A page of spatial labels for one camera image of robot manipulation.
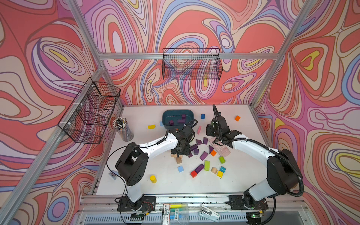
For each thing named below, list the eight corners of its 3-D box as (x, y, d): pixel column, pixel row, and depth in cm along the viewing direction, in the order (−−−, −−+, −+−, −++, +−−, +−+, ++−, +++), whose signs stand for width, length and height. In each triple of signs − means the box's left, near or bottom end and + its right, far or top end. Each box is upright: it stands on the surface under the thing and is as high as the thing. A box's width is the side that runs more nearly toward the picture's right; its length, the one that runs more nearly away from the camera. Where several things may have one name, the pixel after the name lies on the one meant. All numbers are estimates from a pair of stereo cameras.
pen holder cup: (121, 142, 100) (111, 126, 85) (124, 133, 105) (115, 116, 91) (132, 142, 100) (124, 126, 85) (135, 133, 105) (127, 116, 91)
